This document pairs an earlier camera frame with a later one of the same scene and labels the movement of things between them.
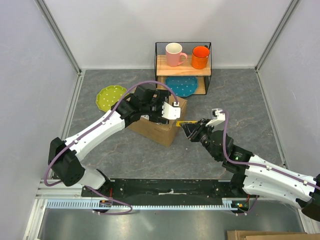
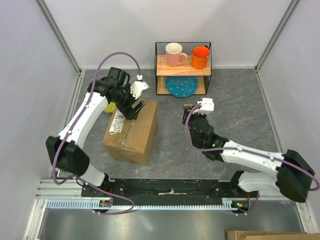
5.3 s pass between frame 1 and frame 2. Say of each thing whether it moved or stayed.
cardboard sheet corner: stayed
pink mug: stayed
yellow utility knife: moved
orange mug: stayed
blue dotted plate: stayed
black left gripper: moved
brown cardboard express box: moved
